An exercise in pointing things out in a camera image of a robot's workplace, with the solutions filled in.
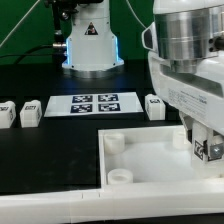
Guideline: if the grey cable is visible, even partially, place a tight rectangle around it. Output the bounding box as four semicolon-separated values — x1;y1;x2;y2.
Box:
0;0;44;50

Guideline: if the white obstacle front wall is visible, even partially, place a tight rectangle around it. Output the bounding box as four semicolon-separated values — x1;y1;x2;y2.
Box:
0;179;224;224

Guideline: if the white square table top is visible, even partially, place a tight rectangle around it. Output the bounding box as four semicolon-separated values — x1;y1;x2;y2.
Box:
98;125;224;187

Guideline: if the black camera stand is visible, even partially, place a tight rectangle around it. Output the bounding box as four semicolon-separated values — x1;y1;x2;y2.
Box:
44;0;82;68

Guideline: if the white sheet with fiducial tags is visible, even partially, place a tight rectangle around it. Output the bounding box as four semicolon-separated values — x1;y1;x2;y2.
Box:
45;92;143;117

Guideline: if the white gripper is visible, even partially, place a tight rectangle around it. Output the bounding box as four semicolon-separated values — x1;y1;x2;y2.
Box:
148;51;224;161

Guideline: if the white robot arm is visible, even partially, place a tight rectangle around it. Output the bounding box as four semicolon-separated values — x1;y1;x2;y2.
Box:
63;0;224;162

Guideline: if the black cable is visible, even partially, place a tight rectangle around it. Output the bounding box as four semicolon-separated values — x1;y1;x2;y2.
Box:
0;46;56;66

